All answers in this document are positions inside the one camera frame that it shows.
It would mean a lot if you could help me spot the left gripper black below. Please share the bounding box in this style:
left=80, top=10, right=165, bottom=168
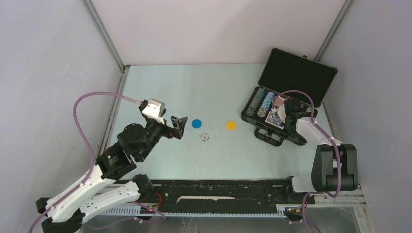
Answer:
left=138, top=115, right=188, bottom=160

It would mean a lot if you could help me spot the red playing card deck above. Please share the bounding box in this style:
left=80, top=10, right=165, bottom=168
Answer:
left=273, top=97, right=286, bottom=108

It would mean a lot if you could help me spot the blue playing card deck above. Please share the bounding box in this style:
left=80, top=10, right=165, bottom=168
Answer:
left=265, top=112, right=284, bottom=129

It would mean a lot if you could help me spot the white grey poker chip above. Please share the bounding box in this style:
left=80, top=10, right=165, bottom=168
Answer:
left=200, top=133, right=209, bottom=142

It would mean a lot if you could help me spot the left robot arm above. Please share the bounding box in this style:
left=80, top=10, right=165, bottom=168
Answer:
left=36, top=116, right=188, bottom=233

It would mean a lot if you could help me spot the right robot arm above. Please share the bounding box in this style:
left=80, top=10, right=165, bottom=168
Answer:
left=282, top=98, right=359, bottom=203

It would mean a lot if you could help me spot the black poker set case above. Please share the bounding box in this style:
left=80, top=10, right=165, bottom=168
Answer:
left=240, top=48, right=338, bottom=146

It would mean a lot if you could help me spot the blue round button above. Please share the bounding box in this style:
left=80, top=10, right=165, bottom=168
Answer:
left=191, top=119, right=202, bottom=129

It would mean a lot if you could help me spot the light blue chip stack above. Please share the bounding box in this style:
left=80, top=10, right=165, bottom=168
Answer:
left=257, top=92, right=275, bottom=117

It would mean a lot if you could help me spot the green blue chip stack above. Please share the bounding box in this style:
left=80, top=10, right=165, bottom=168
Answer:
left=246, top=88, right=266, bottom=117

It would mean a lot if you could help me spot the yellow round button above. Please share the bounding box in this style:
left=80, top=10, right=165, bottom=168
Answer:
left=225, top=120, right=237, bottom=131

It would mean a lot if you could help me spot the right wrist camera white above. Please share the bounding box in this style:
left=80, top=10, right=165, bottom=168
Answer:
left=272, top=104, right=287, bottom=122

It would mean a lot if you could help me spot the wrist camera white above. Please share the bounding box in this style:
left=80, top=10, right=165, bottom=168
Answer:
left=272, top=104, right=287, bottom=122
left=141, top=99, right=165, bottom=125

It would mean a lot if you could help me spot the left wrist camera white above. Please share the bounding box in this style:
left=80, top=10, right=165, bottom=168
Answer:
left=141, top=99, right=165, bottom=125

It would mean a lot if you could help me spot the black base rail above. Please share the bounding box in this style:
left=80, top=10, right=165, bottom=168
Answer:
left=116, top=179, right=368, bottom=216

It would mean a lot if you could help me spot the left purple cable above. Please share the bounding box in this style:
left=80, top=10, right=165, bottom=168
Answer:
left=29, top=92, right=144, bottom=233

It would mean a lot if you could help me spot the left aluminium frame post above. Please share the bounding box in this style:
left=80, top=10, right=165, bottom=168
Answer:
left=81, top=0, right=126, bottom=72

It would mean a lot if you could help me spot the aluminium frame post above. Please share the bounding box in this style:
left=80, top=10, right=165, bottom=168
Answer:
left=314, top=0, right=355, bottom=62
left=81, top=0, right=126, bottom=72

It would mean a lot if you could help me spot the right aluminium frame post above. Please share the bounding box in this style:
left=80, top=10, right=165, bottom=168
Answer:
left=314, top=0, right=355, bottom=62

